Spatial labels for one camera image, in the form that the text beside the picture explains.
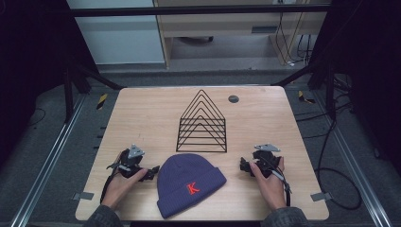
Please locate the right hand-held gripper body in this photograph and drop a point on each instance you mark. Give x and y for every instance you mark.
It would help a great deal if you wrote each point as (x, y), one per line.
(266, 160)

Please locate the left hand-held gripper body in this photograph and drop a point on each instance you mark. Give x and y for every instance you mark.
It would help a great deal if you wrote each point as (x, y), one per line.
(130, 160)

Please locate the purple knitted beanie red letter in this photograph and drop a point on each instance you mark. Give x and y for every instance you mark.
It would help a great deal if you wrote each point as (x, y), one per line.
(186, 176)

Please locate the person's right hand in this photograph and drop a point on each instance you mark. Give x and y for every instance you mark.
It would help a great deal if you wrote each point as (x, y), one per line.
(272, 189)

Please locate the person's left hand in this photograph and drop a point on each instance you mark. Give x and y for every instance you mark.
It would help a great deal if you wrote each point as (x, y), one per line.
(118, 189)

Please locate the grey round table grommet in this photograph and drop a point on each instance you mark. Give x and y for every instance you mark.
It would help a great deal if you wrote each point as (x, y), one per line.
(233, 99)

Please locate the yellow black striped tape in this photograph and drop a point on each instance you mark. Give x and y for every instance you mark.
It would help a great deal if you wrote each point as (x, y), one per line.
(101, 101)
(305, 98)

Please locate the black metal stand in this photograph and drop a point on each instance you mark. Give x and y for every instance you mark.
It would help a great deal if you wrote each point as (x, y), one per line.
(330, 91)
(68, 94)

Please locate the white cabinet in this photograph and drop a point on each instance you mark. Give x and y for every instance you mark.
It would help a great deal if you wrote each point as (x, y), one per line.
(119, 41)

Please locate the dark curtain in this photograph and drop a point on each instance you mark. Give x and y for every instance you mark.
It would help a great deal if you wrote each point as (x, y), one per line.
(28, 63)
(372, 69)

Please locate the light wooden desk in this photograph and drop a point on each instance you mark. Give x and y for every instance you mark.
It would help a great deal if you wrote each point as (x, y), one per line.
(220, 22)

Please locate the grey metal table bracket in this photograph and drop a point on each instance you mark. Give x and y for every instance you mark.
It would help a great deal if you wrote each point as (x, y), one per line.
(321, 196)
(83, 196)

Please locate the aluminium floor rail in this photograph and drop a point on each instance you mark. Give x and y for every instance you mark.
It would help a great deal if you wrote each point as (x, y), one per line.
(356, 164)
(47, 164)

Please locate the black horizontal frame bar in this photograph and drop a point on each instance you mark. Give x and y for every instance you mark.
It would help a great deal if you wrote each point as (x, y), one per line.
(189, 11)

